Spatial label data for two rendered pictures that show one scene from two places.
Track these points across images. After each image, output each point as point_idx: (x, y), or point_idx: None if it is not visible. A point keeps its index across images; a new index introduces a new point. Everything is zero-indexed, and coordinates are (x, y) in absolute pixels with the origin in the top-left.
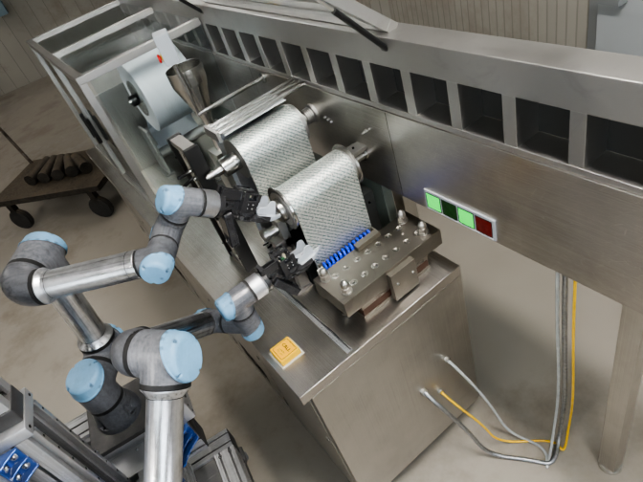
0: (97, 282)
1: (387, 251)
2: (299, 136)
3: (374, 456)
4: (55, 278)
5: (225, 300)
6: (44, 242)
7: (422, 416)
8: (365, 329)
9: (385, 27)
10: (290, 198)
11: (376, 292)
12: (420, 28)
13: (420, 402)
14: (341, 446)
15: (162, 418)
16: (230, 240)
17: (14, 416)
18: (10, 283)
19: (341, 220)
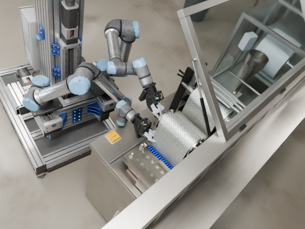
0: (108, 49)
1: (155, 176)
2: (212, 120)
3: (94, 191)
4: (110, 35)
5: (121, 103)
6: (132, 28)
7: (112, 215)
8: (120, 170)
9: (218, 133)
10: (164, 118)
11: (134, 171)
12: (216, 152)
13: (115, 212)
14: (89, 171)
15: (60, 85)
16: (139, 96)
17: (66, 42)
18: (109, 22)
19: (169, 150)
